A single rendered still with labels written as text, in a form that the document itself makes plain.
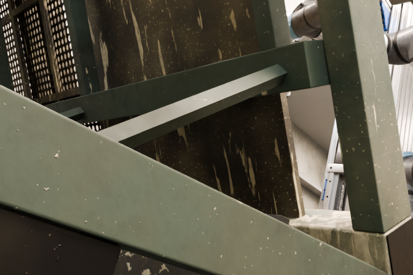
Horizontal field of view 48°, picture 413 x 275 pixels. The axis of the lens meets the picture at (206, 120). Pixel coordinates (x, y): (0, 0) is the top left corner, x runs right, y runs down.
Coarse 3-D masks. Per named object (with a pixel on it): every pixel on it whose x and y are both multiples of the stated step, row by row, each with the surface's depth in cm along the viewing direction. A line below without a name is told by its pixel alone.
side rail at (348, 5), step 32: (320, 0) 80; (352, 0) 77; (352, 32) 76; (352, 64) 77; (384, 64) 83; (352, 96) 78; (384, 96) 82; (352, 128) 79; (384, 128) 81; (352, 160) 80; (384, 160) 80; (352, 192) 81; (384, 192) 79; (352, 224) 82; (384, 224) 78
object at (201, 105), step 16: (240, 80) 74; (256, 80) 76; (272, 80) 78; (192, 96) 67; (208, 96) 69; (224, 96) 70; (240, 96) 73; (64, 112) 131; (80, 112) 133; (160, 112) 63; (176, 112) 64; (192, 112) 65; (208, 112) 69; (112, 128) 58; (128, 128) 59; (144, 128) 60; (160, 128) 62; (176, 128) 65; (128, 144) 59
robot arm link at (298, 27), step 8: (304, 8) 137; (296, 16) 139; (304, 16) 136; (288, 24) 142; (296, 24) 139; (304, 24) 137; (296, 32) 141; (304, 32) 140; (312, 32) 141; (320, 32) 141; (392, 40) 153; (392, 48) 153; (392, 56) 154; (400, 64) 156
